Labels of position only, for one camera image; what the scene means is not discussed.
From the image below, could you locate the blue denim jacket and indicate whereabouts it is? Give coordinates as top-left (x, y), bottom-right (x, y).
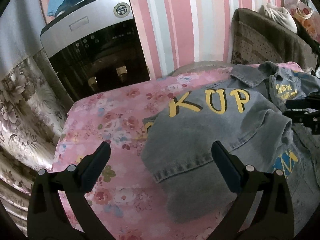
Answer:
top-left (142, 62), bottom-right (319, 232)

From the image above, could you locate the pink floral gift bag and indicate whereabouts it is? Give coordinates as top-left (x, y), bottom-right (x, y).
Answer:
top-left (284, 0), bottom-right (319, 42)

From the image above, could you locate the silver black water dispenser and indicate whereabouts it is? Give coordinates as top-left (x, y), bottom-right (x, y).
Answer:
top-left (40, 0), bottom-right (150, 101)

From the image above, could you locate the black garment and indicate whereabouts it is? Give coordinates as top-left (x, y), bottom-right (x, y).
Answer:
top-left (294, 18), bottom-right (319, 55)

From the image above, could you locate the white folded garment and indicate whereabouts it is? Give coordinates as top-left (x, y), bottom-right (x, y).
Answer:
top-left (259, 3), bottom-right (298, 34)

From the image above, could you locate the brown blanket covered furniture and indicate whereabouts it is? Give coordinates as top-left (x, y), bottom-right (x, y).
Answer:
top-left (231, 8), bottom-right (319, 73)

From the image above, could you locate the floral blue curtain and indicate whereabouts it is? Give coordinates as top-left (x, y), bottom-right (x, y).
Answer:
top-left (1, 0), bottom-right (69, 234)

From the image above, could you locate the pink floral bed sheet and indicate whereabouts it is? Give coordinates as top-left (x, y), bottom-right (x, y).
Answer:
top-left (53, 62), bottom-right (303, 239)

